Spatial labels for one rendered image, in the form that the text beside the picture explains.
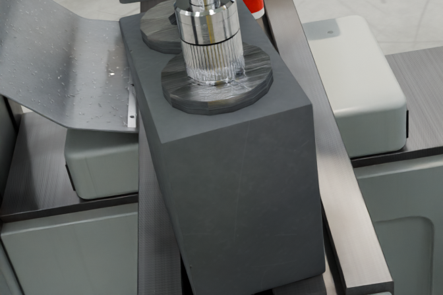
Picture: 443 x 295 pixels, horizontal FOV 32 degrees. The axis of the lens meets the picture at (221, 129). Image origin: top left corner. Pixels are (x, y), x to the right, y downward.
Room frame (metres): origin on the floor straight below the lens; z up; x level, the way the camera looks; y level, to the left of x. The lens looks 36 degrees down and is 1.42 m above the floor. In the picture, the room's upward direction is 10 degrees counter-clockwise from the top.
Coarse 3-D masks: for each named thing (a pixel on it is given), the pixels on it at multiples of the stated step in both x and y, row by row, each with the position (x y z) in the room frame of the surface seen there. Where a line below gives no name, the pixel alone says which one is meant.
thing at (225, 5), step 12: (180, 0) 0.53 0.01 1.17; (216, 0) 0.52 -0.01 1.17; (228, 0) 0.51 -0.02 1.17; (180, 12) 0.51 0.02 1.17; (192, 12) 0.50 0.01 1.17; (204, 12) 0.50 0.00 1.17; (216, 12) 0.50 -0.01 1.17; (228, 12) 0.51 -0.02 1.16; (192, 24) 0.50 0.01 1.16; (204, 24) 0.50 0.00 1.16
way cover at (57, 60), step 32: (0, 0) 1.06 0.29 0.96; (32, 0) 1.13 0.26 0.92; (0, 32) 0.99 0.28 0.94; (32, 32) 1.04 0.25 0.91; (64, 32) 1.09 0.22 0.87; (96, 32) 1.13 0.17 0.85; (0, 64) 0.92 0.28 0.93; (32, 64) 0.96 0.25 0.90; (64, 64) 1.00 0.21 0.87; (96, 64) 1.02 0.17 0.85; (128, 64) 1.03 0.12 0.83; (32, 96) 0.88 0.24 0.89; (64, 96) 0.92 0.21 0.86; (96, 96) 0.93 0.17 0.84; (128, 96) 0.94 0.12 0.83; (96, 128) 0.85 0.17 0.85; (128, 128) 0.86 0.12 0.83
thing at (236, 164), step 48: (240, 0) 0.66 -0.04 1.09; (144, 48) 0.60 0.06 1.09; (144, 96) 0.53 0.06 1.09; (192, 96) 0.49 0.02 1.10; (240, 96) 0.48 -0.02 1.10; (288, 96) 0.49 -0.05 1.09; (192, 144) 0.46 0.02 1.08; (240, 144) 0.46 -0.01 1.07; (288, 144) 0.47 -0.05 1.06; (192, 192) 0.46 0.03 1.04; (240, 192) 0.46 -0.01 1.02; (288, 192) 0.47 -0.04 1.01; (192, 240) 0.46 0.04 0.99; (240, 240) 0.46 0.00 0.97; (288, 240) 0.47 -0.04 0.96; (192, 288) 0.46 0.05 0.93; (240, 288) 0.46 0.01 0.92
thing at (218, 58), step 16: (192, 32) 0.50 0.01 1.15; (208, 32) 0.50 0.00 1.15; (224, 32) 0.50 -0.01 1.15; (240, 32) 0.52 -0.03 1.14; (192, 48) 0.51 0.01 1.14; (208, 48) 0.50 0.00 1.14; (224, 48) 0.50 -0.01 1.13; (240, 48) 0.51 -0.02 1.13; (192, 64) 0.51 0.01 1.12; (208, 64) 0.50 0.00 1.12; (224, 64) 0.50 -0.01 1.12; (240, 64) 0.51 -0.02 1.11; (192, 80) 0.51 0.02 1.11; (208, 80) 0.50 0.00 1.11; (224, 80) 0.50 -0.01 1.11
